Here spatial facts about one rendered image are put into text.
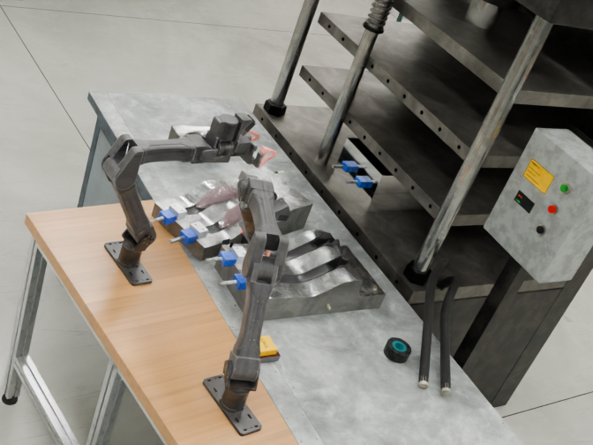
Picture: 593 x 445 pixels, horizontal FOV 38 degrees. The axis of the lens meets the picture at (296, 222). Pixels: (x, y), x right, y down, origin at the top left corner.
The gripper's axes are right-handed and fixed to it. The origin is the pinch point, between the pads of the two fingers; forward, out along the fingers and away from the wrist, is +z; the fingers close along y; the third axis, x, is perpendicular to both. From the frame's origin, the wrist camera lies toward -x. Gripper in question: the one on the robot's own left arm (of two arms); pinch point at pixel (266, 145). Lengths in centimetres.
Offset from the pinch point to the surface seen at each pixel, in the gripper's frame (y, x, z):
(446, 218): -32, 12, 61
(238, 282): -26.4, 30.0, -16.9
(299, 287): -31.9, 31.4, 3.4
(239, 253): -16.3, 28.2, -10.5
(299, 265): -23.2, 30.5, 9.5
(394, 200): 7, 34, 84
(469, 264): -29, 39, 95
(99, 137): 95, 56, 2
